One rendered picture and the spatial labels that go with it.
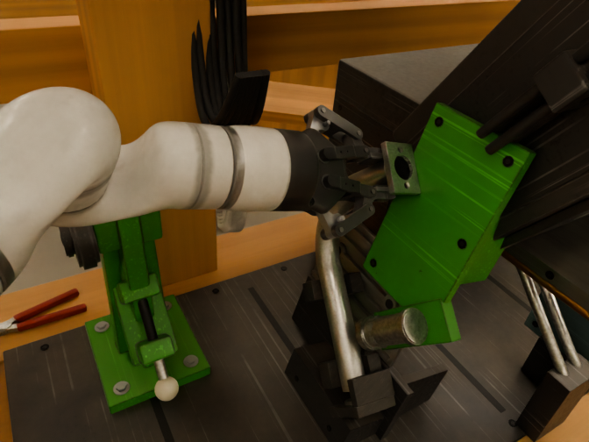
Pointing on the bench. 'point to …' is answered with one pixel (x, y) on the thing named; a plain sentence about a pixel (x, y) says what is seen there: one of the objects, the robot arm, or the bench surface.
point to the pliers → (44, 315)
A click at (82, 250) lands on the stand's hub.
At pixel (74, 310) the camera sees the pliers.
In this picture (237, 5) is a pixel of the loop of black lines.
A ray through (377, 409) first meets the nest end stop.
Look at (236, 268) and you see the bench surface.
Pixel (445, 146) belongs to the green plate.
